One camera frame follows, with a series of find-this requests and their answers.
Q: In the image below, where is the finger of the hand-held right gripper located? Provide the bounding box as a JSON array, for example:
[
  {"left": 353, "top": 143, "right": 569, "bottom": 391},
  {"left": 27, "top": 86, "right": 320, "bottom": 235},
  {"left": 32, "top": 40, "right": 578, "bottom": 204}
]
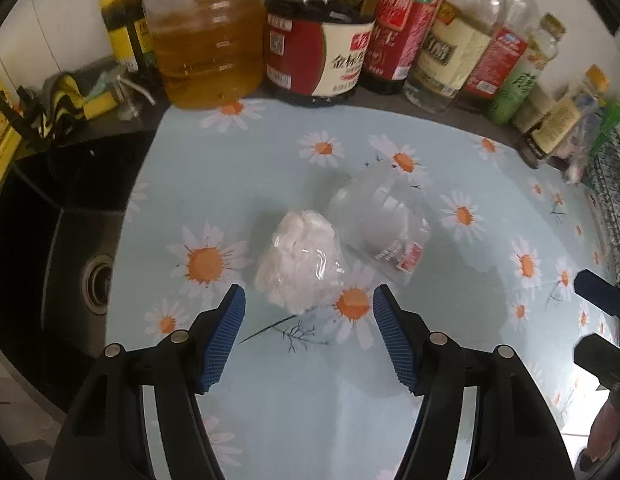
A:
[
  {"left": 573, "top": 268, "right": 620, "bottom": 318},
  {"left": 573, "top": 334, "right": 620, "bottom": 393}
]

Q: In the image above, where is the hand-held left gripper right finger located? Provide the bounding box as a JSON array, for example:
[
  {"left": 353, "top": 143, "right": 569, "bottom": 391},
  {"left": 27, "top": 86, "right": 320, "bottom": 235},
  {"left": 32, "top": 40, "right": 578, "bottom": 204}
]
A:
[{"left": 372, "top": 284, "right": 575, "bottom": 480}]

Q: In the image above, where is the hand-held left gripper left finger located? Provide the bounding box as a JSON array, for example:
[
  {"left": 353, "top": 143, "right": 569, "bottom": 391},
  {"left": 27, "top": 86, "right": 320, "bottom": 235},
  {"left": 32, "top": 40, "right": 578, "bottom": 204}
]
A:
[{"left": 45, "top": 284, "right": 247, "bottom": 480}]

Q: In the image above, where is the white tissue ball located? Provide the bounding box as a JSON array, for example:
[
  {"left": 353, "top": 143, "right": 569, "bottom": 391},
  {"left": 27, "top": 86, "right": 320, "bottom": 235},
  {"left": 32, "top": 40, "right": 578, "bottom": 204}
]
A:
[{"left": 254, "top": 209, "right": 347, "bottom": 317}]

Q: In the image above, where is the clear plastic zip bag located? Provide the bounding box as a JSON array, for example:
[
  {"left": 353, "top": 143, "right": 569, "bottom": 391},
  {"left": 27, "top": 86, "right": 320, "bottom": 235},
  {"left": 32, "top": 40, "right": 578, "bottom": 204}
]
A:
[{"left": 326, "top": 167, "right": 433, "bottom": 287}]

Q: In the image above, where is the person's right hand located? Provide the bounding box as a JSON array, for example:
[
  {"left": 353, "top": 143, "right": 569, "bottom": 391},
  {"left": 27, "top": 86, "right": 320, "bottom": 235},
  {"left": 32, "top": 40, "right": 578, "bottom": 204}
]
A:
[{"left": 586, "top": 399, "right": 620, "bottom": 462}]

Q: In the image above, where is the dark patterned cloth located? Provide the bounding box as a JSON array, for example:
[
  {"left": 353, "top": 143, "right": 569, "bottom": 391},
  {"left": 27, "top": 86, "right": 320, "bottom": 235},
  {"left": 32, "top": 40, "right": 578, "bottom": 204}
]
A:
[{"left": 582, "top": 125, "right": 620, "bottom": 283}]

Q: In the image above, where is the daisy print tablecloth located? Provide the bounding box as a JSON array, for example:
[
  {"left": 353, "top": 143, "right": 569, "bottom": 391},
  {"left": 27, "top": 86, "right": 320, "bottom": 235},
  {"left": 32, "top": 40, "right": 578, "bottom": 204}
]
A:
[{"left": 106, "top": 96, "right": 620, "bottom": 480}]

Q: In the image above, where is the crinkled plastic bag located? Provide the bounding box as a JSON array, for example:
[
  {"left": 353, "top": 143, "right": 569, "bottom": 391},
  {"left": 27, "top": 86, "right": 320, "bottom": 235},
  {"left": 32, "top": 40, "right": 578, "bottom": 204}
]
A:
[{"left": 564, "top": 91, "right": 620, "bottom": 162}]

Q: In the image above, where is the clear bottle with yellow label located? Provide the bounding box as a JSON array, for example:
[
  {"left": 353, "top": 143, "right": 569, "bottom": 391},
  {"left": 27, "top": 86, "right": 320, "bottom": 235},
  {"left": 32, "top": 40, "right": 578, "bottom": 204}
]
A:
[{"left": 516, "top": 64, "right": 611, "bottom": 170}]

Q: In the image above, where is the black sink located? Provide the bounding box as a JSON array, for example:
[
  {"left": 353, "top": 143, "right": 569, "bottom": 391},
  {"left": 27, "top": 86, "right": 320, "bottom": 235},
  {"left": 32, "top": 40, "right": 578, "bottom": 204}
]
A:
[{"left": 0, "top": 127, "right": 158, "bottom": 413}]

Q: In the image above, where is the tall bottle with red label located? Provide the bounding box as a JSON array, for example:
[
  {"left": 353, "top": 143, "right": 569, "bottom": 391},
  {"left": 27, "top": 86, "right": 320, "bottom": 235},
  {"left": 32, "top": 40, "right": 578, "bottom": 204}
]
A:
[{"left": 457, "top": 0, "right": 548, "bottom": 115}]

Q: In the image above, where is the metal sink fitting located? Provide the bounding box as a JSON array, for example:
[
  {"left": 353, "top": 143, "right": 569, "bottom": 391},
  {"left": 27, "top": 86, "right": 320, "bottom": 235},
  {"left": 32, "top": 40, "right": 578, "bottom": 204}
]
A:
[{"left": 107, "top": 71, "right": 157, "bottom": 123}]

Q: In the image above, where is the clear bottle with cream label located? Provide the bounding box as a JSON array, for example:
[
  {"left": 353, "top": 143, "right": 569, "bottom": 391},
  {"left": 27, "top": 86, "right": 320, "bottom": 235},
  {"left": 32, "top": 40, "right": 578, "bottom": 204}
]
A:
[{"left": 404, "top": 0, "right": 496, "bottom": 114}]

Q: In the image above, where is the yellow black cloth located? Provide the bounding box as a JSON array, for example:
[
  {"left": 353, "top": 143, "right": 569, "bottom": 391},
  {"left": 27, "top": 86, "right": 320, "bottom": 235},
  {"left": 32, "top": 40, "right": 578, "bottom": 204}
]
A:
[{"left": 21, "top": 71, "right": 122, "bottom": 142}]

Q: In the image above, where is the large cooking oil jug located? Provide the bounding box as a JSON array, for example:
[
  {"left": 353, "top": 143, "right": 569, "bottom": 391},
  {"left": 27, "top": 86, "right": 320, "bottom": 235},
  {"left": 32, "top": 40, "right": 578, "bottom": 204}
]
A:
[{"left": 141, "top": 0, "right": 267, "bottom": 110}]

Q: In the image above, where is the dark soy sauce jug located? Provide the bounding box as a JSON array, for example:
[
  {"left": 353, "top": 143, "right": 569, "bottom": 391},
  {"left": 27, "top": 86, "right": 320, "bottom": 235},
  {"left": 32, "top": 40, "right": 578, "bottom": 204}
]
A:
[{"left": 262, "top": 0, "right": 377, "bottom": 109}]

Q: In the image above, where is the dark bottle with red wrap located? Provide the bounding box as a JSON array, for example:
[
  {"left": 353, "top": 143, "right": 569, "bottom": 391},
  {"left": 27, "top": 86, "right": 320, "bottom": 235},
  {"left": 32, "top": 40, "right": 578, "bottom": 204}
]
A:
[{"left": 359, "top": 0, "right": 449, "bottom": 97}]

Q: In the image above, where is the yellow green label bottle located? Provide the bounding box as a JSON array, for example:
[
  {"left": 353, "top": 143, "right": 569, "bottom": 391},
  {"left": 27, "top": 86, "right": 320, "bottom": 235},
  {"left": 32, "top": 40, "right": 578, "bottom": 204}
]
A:
[{"left": 99, "top": 0, "right": 158, "bottom": 70}]

